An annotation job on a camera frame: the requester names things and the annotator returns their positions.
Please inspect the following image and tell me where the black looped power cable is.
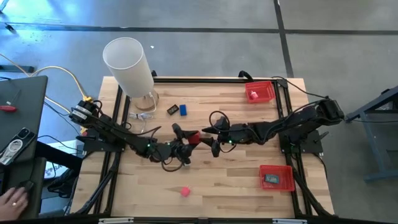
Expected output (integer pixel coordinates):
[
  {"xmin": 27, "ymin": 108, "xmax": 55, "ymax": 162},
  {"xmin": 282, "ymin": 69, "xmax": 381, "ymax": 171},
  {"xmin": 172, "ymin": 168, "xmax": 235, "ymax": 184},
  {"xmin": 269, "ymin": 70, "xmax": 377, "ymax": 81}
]
[{"xmin": 238, "ymin": 70, "xmax": 255, "ymax": 82}]

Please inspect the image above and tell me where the yellow cable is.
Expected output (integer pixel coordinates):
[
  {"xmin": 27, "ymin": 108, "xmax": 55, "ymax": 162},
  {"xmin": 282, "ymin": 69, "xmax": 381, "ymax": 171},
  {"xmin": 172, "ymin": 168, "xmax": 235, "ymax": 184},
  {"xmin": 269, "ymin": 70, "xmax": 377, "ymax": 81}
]
[{"xmin": 0, "ymin": 53, "xmax": 93, "ymax": 135}]

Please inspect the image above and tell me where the blue grey desk frame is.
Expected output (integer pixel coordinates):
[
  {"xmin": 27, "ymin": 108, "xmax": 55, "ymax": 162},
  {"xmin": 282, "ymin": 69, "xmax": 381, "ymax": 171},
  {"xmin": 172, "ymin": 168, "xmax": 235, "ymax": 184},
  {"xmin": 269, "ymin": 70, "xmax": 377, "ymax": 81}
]
[{"xmin": 345, "ymin": 85, "xmax": 398, "ymax": 183}]

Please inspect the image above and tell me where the smartphone with clear case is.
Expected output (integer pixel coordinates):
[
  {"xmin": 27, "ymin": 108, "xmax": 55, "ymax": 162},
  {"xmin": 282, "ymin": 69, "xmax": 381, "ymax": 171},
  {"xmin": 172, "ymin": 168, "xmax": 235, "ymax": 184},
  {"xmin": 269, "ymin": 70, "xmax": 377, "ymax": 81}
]
[{"xmin": 0, "ymin": 127, "xmax": 37, "ymax": 166}]

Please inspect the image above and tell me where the dark grey side desk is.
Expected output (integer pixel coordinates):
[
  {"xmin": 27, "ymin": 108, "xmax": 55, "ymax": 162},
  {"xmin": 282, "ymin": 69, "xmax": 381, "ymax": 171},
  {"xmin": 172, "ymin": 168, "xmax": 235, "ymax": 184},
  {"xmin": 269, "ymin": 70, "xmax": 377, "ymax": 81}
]
[{"xmin": 0, "ymin": 75, "xmax": 49, "ymax": 218}]

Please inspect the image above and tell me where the white table edge bracket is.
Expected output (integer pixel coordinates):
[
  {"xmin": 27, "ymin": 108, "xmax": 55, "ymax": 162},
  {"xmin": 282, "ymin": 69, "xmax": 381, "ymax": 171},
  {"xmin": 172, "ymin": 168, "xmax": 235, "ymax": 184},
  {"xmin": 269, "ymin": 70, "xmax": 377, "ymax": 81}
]
[
  {"xmin": 272, "ymin": 218, "xmax": 308, "ymax": 224},
  {"xmin": 98, "ymin": 217, "xmax": 135, "ymax": 224}
]

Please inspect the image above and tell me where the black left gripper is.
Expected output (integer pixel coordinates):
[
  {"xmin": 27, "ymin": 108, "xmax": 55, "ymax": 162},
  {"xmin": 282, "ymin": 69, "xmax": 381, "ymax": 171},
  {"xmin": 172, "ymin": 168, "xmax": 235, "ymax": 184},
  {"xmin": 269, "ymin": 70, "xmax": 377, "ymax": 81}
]
[{"xmin": 169, "ymin": 123, "xmax": 195, "ymax": 165}]

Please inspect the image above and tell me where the black aluminium table frame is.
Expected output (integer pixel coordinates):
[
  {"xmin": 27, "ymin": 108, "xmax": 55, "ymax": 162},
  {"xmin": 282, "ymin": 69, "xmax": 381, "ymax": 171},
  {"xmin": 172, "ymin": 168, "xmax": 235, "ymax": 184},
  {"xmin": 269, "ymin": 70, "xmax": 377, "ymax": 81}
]
[{"xmin": 70, "ymin": 76, "xmax": 335, "ymax": 218}]

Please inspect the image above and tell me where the red handled screwdriver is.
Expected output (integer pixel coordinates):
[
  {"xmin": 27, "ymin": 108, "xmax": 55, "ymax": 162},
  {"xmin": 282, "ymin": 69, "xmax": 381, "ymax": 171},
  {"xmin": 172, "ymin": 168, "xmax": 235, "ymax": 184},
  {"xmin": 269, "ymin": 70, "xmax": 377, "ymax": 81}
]
[{"xmin": 0, "ymin": 89, "xmax": 22, "ymax": 113}]

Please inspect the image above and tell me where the white printed box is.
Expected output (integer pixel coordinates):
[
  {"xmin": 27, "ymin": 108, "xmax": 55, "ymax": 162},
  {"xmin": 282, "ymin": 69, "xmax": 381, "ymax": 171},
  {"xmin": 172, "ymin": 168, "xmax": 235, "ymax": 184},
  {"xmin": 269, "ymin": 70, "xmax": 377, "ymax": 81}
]
[{"xmin": 43, "ymin": 139, "xmax": 78, "ymax": 180}]

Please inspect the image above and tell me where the person's hand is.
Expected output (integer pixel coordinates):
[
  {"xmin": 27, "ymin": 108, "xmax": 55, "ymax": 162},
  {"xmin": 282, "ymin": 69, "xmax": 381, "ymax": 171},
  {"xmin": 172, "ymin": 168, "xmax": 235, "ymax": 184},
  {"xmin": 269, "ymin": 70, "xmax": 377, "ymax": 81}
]
[{"xmin": 0, "ymin": 186, "xmax": 29, "ymax": 221}]

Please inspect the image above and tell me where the red plastic basket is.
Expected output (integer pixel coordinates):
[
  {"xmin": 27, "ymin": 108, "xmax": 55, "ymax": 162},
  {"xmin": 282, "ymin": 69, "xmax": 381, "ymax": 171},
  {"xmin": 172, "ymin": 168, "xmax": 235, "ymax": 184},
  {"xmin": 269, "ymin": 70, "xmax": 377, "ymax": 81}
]
[
  {"xmin": 244, "ymin": 80, "xmax": 277, "ymax": 104},
  {"xmin": 259, "ymin": 164, "xmax": 296, "ymax": 192}
]

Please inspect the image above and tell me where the white cylinder table lamp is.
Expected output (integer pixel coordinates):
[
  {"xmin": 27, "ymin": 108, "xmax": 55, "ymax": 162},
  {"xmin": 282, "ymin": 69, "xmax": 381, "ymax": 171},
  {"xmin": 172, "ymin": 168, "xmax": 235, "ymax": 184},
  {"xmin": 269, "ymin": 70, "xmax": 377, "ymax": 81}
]
[{"xmin": 102, "ymin": 37, "xmax": 160, "ymax": 112}]

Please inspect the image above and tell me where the white lamp cable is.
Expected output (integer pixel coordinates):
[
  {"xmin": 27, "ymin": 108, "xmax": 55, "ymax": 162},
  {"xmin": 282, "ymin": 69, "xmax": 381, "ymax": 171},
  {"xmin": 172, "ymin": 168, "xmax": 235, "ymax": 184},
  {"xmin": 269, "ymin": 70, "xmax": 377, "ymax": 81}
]
[{"xmin": 128, "ymin": 90, "xmax": 157, "ymax": 133}]

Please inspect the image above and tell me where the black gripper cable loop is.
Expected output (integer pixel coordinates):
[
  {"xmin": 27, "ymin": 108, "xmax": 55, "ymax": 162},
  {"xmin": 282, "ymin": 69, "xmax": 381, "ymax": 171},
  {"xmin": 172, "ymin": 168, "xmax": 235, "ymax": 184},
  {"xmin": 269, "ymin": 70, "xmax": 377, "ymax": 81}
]
[
  {"xmin": 208, "ymin": 110, "xmax": 231, "ymax": 132},
  {"xmin": 160, "ymin": 152, "xmax": 185, "ymax": 173}
]

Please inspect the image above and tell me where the long black arm cable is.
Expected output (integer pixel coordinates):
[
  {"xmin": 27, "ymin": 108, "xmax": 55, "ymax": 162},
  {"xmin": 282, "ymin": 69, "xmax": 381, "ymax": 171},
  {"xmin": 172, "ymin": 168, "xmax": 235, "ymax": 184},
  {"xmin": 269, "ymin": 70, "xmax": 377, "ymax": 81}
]
[{"xmin": 272, "ymin": 76, "xmax": 330, "ymax": 101}]

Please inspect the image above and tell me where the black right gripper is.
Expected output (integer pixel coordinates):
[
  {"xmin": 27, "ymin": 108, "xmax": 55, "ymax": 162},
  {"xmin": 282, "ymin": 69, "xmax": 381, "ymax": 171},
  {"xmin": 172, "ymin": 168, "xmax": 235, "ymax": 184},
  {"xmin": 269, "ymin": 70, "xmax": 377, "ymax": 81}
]
[{"xmin": 200, "ymin": 117, "xmax": 251, "ymax": 157}]

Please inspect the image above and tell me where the red cube charger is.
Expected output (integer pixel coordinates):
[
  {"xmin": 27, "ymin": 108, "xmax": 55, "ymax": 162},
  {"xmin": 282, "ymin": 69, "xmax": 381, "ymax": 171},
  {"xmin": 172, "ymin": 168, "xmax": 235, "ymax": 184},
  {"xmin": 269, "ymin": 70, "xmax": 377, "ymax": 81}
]
[{"xmin": 187, "ymin": 131, "xmax": 201, "ymax": 146}]

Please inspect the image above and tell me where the black floor bar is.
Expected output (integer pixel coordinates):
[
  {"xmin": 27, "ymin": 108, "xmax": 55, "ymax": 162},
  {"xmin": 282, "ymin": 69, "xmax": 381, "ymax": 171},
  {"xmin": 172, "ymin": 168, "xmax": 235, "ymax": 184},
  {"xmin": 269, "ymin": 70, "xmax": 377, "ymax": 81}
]
[{"xmin": 0, "ymin": 64, "xmax": 35, "ymax": 74}]

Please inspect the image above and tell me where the black computer mouse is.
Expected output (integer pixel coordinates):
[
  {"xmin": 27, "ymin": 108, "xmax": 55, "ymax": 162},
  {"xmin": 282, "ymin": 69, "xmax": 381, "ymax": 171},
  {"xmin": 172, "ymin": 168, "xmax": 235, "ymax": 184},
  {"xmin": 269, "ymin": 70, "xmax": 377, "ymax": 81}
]
[{"xmin": 17, "ymin": 180, "xmax": 35, "ymax": 194}]

